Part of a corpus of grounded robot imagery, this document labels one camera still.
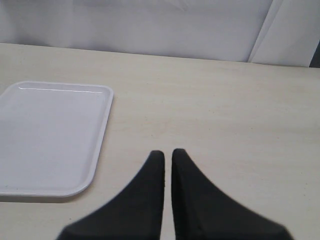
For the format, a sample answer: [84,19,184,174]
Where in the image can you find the white plastic tray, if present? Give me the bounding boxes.
[0,81,114,198]

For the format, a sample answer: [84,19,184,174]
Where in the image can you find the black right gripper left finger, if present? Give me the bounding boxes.
[58,150,165,240]

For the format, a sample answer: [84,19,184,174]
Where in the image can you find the white backdrop curtain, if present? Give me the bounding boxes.
[0,0,320,67]

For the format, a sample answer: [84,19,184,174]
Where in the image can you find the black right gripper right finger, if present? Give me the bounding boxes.
[171,148,293,240]

